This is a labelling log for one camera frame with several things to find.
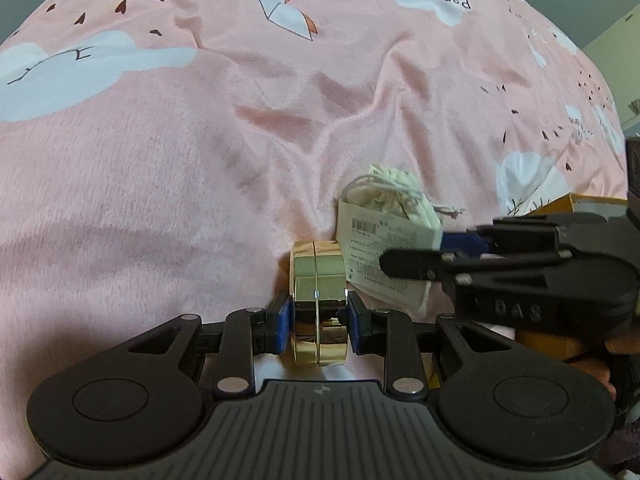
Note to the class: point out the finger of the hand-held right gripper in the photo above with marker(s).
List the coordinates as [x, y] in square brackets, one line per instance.
[465, 241]
[415, 262]

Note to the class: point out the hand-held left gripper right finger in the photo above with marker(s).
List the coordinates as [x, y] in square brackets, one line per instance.
[357, 327]

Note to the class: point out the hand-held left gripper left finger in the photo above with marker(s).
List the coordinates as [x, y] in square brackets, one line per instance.
[282, 325]

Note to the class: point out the shiny gold case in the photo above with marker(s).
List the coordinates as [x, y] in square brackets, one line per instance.
[305, 280]

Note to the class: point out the orange cardboard box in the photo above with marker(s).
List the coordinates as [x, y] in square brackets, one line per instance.
[565, 205]

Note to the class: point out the pink printed blanket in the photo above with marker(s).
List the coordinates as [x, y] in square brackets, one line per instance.
[150, 160]

